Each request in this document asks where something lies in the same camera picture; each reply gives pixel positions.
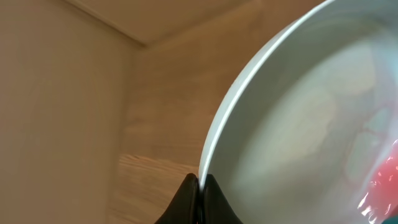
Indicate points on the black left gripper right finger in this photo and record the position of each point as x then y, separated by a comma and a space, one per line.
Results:
215, 207

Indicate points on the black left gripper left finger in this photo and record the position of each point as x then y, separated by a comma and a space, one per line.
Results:
183, 207

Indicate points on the light blue plate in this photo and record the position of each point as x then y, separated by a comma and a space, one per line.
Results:
306, 123

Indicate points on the green and orange sponge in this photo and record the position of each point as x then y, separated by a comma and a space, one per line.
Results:
379, 205

